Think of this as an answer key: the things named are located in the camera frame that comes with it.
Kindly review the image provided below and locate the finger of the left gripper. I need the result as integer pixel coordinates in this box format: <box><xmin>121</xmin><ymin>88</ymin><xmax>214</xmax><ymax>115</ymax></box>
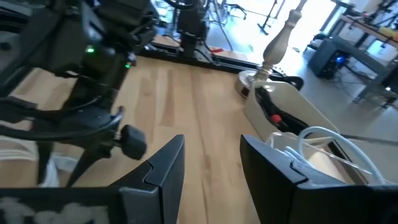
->
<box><xmin>66</xmin><ymin>145</ymin><xmax>104</xmax><ymax>188</ymax></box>
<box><xmin>36</xmin><ymin>141</ymin><xmax>54</xmax><ymax>185</ymax></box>

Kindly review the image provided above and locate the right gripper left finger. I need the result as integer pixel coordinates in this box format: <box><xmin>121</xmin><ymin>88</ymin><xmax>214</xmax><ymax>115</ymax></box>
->
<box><xmin>117</xmin><ymin>134</ymin><xmax>187</xmax><ymax>224</ymax></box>

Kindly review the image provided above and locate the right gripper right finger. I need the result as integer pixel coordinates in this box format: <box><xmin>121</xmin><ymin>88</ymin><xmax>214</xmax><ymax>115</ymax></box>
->
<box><xmin>240</xmin><ymin>134</ymin><xmax>309</xmax><ymax>224</ymax></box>

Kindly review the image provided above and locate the white cable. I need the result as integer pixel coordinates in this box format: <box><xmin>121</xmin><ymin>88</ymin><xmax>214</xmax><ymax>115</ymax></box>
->
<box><xmin>296</xmin><ymin>125</ymin><xmax>387</xmax><ymax>185</ymax></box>
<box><xmin>0</xmin><ymin>136</ymin><xmax>79</xmax><ymax>188</ymax></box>

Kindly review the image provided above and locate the light blue cable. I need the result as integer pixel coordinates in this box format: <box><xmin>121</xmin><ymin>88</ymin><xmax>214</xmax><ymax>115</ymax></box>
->
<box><xmin>273</xmin><ymin>145</ymin><xmax>315</xmax><ymax>175</ymax></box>

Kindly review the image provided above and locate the black cable bundle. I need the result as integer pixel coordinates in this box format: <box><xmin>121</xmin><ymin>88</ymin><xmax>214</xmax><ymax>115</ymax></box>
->
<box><xmin>257</xmin><ymin>86</ymin><xmax>309</xmax><ymax>135</ymax></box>

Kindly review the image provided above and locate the frosted plastic bin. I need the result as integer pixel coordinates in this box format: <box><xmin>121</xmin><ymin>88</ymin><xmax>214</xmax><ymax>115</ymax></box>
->
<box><xmin>242</xmin><ymin>80</ymin><xmax>340</xmax><ymax>141</ymax></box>

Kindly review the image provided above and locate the dark computer tower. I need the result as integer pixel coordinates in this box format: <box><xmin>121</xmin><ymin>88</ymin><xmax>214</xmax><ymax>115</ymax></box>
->
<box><xmin>307</xmin><ymin>38</ymin><xmax>346</xmax><ymax>81</ymax></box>

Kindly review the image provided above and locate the turned lamp stand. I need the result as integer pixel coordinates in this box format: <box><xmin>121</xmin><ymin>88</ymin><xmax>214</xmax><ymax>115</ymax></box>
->
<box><xmin>234</xmin><ymin>0</ymin><xmax>308</xmax><ymax>98</ymax></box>

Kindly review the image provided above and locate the grey bench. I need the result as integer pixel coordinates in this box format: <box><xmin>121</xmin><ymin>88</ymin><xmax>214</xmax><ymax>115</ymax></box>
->
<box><xmin>329</xmin><ymin>34</ymin><xmax>398</xmax><ymax>107</ymax></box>

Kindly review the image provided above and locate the wooden desk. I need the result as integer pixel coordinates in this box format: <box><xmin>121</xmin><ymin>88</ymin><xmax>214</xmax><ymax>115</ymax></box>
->
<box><xmin>338</xmin><ymin>12</ymin><xmax>398</xmax><ymax>48</ymax></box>

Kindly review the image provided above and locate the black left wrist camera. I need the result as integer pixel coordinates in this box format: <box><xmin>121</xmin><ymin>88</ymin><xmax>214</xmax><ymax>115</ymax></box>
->
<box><xmin>119</xmin><ymin>124</ymin><xmax>148</xmax><ymax>161</ymax></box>

